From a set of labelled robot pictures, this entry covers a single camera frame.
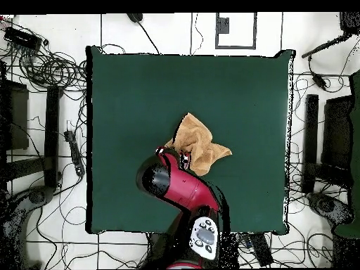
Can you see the black tripod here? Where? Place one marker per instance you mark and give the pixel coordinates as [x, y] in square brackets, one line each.
[326, 45]

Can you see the dark panel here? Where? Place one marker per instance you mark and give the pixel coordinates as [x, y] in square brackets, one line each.
[336, 132]
[18, 118]

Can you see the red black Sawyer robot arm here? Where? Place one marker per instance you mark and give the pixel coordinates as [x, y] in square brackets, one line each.
[185, 191]

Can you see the long black power strip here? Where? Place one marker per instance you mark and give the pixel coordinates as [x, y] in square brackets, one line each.
[261, 249]

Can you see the green cloth beside table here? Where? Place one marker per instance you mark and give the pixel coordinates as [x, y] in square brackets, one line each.
[356, 140]

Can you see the black stand bar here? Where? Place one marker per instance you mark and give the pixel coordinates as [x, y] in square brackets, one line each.
[52, 135]
[311, 135]

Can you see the grey stand base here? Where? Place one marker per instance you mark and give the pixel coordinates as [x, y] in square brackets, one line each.
[326, 205]
[36, 197]

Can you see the dark grey square plate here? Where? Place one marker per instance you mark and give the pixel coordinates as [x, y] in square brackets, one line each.
[222, 25]

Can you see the dark green table cloth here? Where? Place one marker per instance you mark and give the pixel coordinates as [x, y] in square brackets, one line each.
[126, 98]

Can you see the black power adapter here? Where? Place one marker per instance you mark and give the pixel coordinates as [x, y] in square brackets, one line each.
[319, 81]

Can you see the black electronics box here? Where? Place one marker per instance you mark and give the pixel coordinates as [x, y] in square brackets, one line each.
[22, 38]

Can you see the tan terry towel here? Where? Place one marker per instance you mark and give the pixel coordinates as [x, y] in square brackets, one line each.
[199, 137]

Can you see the person's foot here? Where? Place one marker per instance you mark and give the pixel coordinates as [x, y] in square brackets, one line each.
[135, 17]

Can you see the grey square floor frame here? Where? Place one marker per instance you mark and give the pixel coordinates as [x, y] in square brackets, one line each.
[216, 42]

